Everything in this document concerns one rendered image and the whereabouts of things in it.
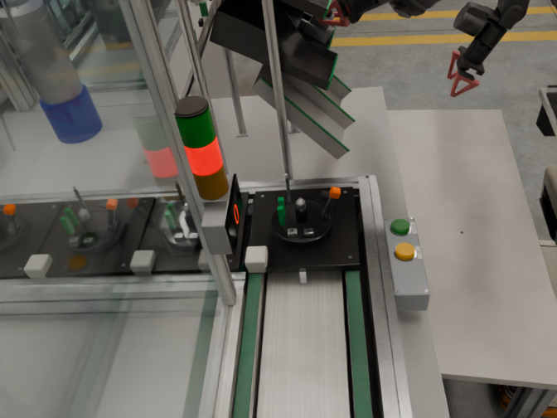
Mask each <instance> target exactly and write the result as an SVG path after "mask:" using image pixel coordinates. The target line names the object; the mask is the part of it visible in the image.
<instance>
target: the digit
mask: <svg viewBox="0 0 557 418"><path fill-rule="evenodd" d="M231 213H232V216H233V220H234V223H235V229H236V232H237V235H238V231H239V225H240V210H239V206H238V202H237V199H236V195H235V192H234V197H233V202H232V208H231Z"/></svg>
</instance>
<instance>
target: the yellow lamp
mask: <svg viewBox="0 0 557 418"><path fill-rule="evenodd" d="M193 177H194V179H195V183H196V187H197V190H198V192H199V196H200V197H201V198H203V199H206V200H215V199H218V198H220V197H223V196H224V195H225V194H226V193H227V192H228V190H229V183H228V180H227V176H226V173H225V167H224V164H222V166H221V168H220V169H219V170H218V171H217V172H215V173H212V174H210V175H205V176H201V175H196V174H195V173H193Z"/></svg>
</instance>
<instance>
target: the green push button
mask: <svg viewBox="0 0 557 418"><path fill-rule="evenodd" d="M409 229H410V224H409V222H408V221H406V220H404V219H396V220H394V221H393V222H392V224H391V230H392V231H393V232H394V233H396V234H399V235H403V234H406V233H408V232H409Z"/></svg>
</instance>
